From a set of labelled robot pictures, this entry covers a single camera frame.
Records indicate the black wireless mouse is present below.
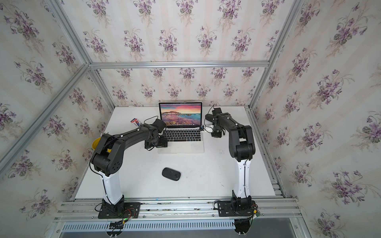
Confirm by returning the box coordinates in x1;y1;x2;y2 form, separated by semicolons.
162;167;181;181

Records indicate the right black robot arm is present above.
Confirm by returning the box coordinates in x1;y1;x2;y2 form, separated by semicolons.
205;108;256;199

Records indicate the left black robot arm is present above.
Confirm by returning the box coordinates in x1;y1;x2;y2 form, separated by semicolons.
89;119;167;207

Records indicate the silver open laptop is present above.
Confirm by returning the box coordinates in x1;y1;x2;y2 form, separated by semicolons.
158;102;204;155

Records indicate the black oblong case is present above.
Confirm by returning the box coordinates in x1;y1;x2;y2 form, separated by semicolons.
205;114;214;123

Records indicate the white blue pencil box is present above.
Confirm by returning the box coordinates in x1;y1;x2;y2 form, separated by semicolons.
131;118;141;128

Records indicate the yellow pencil cup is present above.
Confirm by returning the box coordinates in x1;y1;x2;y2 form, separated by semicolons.
91;137;101;150

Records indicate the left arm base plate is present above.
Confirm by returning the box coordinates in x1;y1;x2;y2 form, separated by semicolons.
98;201;141;219

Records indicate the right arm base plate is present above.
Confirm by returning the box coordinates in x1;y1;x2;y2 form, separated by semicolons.
213;200;258;217

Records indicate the aluminium mounting rail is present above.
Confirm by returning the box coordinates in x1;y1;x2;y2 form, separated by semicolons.
53;197;302;222

